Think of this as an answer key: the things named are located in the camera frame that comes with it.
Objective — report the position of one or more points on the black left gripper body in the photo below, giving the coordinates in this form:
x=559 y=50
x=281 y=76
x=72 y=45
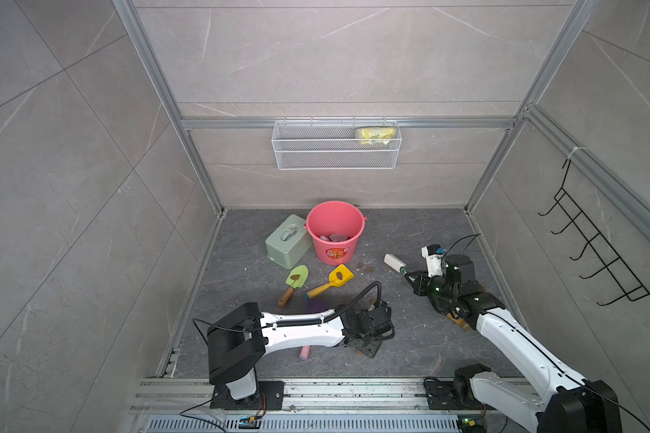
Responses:
x=371 y=345

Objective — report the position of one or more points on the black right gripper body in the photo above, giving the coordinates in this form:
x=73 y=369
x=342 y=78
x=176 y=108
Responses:
x=434 y=286

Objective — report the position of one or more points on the white cleaning brush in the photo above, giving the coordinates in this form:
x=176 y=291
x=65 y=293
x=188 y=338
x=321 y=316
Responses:
x=395 y=263

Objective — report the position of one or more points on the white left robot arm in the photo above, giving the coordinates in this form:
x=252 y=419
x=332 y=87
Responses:
x=238 y=341

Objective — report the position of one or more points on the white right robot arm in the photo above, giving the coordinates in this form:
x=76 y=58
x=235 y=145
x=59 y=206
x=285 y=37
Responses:
x=562 y=400

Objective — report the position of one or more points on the yellow toy trowel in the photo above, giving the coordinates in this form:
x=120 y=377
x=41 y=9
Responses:
x=337 y=278

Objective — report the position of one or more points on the green trowel near tissue box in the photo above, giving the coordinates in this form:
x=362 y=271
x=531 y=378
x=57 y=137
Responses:
x=295 y=280

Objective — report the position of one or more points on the pink plastic bucket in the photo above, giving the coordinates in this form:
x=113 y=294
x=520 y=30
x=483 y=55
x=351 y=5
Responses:
x=335 y=217

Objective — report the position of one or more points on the plaid brown cloth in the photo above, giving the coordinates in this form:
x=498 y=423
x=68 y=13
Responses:
x=460 y=322

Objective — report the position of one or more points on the mint green tissue box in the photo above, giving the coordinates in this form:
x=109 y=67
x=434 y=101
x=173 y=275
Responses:
x=289 y=242

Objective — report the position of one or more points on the yellow sponge in basket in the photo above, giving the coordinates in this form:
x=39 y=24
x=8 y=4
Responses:
x=376 y=135

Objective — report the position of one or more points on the white wire wall basket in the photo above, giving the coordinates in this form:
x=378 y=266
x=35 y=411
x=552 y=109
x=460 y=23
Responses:
x=331 y=145

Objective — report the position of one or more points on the black wall hook rack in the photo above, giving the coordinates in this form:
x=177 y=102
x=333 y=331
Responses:
x=594 y=242

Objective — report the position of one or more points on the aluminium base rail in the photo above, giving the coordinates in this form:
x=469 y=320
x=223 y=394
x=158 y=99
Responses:
x=385 y=404

